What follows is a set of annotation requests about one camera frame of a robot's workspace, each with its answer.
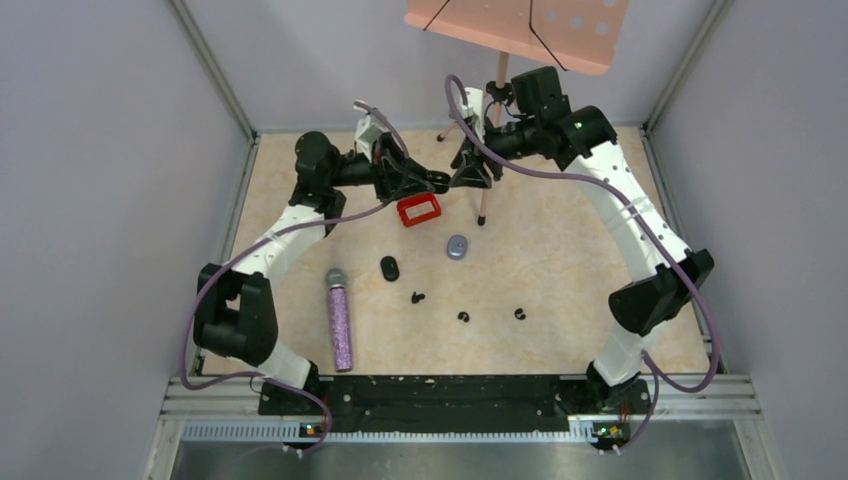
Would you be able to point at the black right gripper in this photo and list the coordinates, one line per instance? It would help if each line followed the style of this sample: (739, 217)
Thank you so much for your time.
(471, 172)

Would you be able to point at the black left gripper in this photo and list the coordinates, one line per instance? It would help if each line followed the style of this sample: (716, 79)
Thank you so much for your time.
(394, 172)

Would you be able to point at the silver blue earbud charging case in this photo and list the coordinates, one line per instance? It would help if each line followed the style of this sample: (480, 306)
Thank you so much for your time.
(457, 247)

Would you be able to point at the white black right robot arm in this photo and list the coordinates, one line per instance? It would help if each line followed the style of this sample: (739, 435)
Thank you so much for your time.
(551, 140)

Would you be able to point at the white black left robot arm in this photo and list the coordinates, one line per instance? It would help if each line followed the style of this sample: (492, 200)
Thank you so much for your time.
(235, 315)

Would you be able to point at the black oval earbud case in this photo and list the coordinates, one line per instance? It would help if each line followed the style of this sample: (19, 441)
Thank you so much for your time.
(389, 268)

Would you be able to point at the red toy window brick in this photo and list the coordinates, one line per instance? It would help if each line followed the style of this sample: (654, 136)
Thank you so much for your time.
(418, 209)

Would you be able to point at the purple glitter microphone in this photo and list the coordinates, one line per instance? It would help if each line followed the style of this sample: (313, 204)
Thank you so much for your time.
(339, 314)

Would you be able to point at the pink music stand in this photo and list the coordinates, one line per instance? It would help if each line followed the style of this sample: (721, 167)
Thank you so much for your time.
(579, 36)

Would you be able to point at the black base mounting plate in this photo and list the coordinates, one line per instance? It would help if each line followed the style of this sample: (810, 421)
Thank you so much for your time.
(444, 404)

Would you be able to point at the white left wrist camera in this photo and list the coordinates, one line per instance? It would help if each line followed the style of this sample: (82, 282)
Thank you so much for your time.
(369, 128)

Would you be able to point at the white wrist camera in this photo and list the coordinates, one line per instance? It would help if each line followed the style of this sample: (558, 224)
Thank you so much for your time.
(369, 128)
(471, 108)

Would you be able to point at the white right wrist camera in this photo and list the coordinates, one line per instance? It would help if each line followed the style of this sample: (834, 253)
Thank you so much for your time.
(471, 108)

